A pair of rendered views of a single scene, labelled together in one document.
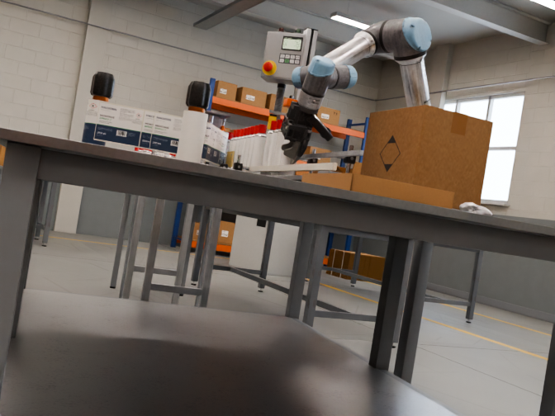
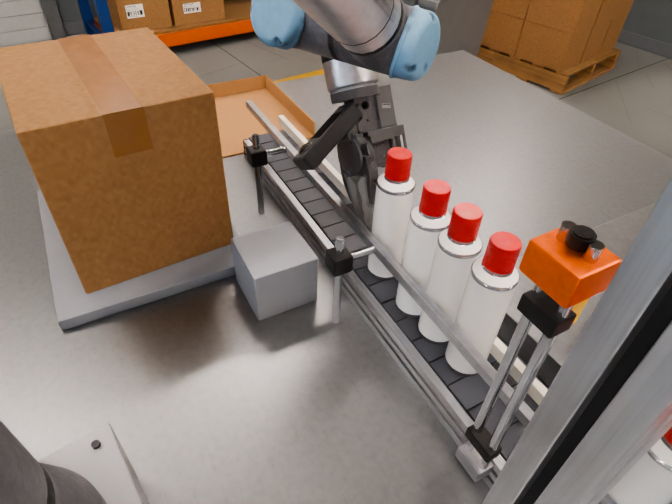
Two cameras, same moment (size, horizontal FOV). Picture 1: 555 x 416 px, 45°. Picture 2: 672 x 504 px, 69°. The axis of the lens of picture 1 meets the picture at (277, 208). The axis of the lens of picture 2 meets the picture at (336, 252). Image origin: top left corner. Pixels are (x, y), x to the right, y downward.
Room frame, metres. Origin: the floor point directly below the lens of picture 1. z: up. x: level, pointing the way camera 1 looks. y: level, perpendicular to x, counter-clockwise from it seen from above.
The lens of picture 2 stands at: (2.76, -0.19, 1.41)
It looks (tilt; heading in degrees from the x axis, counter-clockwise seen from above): 42 degrees down; 169
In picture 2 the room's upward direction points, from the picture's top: 3 degrees clockwise
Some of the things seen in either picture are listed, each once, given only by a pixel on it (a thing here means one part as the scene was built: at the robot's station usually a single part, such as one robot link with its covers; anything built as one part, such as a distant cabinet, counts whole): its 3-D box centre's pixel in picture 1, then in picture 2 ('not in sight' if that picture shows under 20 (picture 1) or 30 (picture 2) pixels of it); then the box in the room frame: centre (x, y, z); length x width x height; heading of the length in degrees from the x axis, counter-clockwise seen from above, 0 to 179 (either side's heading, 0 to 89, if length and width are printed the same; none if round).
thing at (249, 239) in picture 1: (271, 223); not in sight; (8.41, 0.05, 0.61); 0.70 x 0.60 x 1.22; 38
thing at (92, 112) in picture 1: (98, 110); not in sight; (2.53, 0.73, 1.04); 0.09 x 0.09 x 0.29
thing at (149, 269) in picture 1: (173, 245); not in sight; (3.89, 0.57, 0.47); 1.17 x 0.36 x 0.95; 19
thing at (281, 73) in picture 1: (286, 59); not in sight; (2.69, 0.06, 1.38); 0.17 x 0.10 x 0.19; 74
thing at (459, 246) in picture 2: (277, 148); (450, 276); (2.36, 0.03, 0.98); 0.05 x 0.05 x 0.20
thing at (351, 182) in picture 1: (372, 190); (240, 113); (1.62, -0.22, 0.85); 0.30 x 0.26 x 0.04; 19
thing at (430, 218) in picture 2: (282, 148); (423, 251); (2.31, 0.02, 0.98); 0.05 x 0.05 x 0.20
